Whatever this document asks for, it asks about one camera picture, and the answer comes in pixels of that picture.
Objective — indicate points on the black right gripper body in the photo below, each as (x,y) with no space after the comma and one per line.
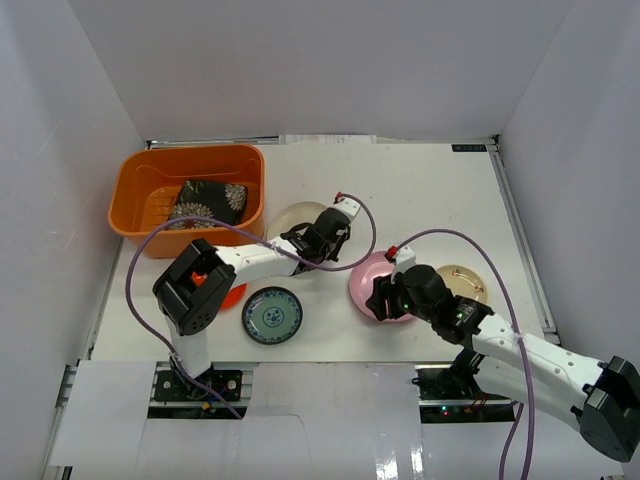
(406,305)

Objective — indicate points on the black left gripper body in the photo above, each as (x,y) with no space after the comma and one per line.
(304,242)

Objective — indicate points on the pink round plate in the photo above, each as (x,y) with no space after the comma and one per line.
(362,277)

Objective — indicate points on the cream bear plate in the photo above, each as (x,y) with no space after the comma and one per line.
(292,215)

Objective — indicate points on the small beige floral plate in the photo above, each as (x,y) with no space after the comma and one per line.
(464,282)

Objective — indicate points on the blue patterned dark plate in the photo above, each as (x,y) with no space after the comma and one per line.
(272,315)

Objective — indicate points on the black floral square plate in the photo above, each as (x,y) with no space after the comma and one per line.
(222,201)

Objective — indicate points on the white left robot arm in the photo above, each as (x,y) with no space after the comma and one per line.
(191,291)

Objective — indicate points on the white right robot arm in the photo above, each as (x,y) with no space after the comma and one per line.
(600,399)

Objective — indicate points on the orange plastic bin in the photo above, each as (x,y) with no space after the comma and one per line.
(149,181)

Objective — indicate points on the orange translucent plate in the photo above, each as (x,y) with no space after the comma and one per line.
(231,299)

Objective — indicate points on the white paper sheets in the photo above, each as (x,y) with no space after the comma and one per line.
(327,139)

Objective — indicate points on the dark table label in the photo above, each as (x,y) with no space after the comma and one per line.
(468,148)

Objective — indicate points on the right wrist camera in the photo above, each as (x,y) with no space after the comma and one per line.
(402,258)

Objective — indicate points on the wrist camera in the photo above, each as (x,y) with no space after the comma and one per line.
(402,258)
(347,206)

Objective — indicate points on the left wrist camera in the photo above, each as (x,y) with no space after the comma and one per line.
(347,206)

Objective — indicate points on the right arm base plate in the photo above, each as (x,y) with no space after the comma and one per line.
(449,389)

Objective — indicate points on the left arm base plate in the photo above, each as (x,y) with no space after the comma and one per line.
(171,386)

